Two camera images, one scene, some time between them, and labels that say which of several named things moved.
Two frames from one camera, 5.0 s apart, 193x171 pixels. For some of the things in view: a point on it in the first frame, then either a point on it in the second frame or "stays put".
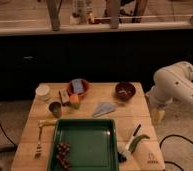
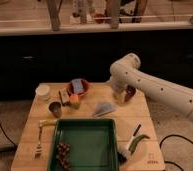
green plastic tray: x=92 y=143 stays put
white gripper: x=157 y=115 → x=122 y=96
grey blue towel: x=106 y=107 stays put
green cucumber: x=135 y=142 stays put
